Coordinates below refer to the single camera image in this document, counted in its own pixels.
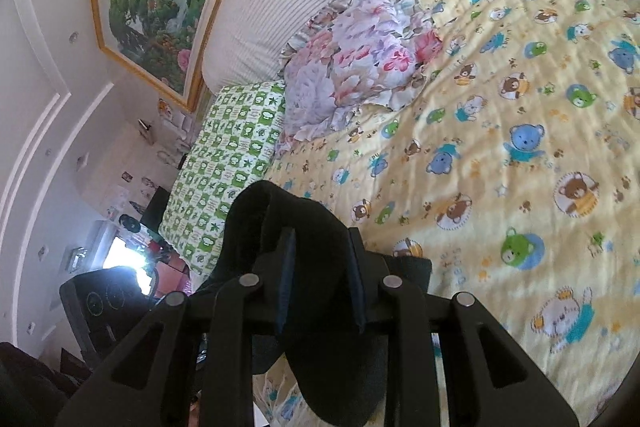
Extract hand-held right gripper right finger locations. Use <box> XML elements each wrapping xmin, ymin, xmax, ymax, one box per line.
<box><xmin>347</xmin><ymin>227</ymin><xmax>581</xmax><ymax>427</ymax></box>

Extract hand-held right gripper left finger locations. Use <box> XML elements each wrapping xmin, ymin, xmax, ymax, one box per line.
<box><xmin>55</xmin><ymin>227</ymin><xmax>301</xmax><ymax>427</ymax></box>

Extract black pants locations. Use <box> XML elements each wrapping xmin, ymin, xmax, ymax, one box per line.
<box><xmin>192</xmin><ymin>179</ymin><xmax>433</xmax><ymax>425</ymax></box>

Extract green checked pillow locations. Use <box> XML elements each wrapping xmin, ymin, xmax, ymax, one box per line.
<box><xmin>160</xmin><ymin>79</ymin><xmax>288</xmax><ymax>278</ymax></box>

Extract bright window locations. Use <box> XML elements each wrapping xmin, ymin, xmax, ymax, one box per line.
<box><xmin>102</xmin><ymin>234</ymin><xmax>158</xmax><ymax>295</ymax></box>

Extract black exercise machine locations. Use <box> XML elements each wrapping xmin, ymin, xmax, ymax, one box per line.
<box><xmin>59</xmin><ymin>267</ymin><xmax>161</xmax><ymax>368</ymax></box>

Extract floral ruffled pillow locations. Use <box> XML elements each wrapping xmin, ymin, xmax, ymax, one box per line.
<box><xmin>275</xmin><ymin>0</ymin><xmax>446</xmax><ymax>155</ymax></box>

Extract yellow bear print quilt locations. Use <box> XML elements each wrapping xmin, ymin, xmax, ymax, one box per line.
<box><xmin>252</xmin><ymin>0</ymin><xmax>640</xmax><ymax>427</ymax></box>

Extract dark furniture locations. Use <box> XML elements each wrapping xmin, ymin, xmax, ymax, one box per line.
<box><xmin>0</xmin><ymin>342</ymin><xmax>93</xmax><ymax>427</ymax></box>

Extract gold framed landscape painting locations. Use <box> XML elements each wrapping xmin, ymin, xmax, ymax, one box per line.
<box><xmin>89</xmin><ymin>0</ymin><xmax>291</xmax><ymax>112</ymax></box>

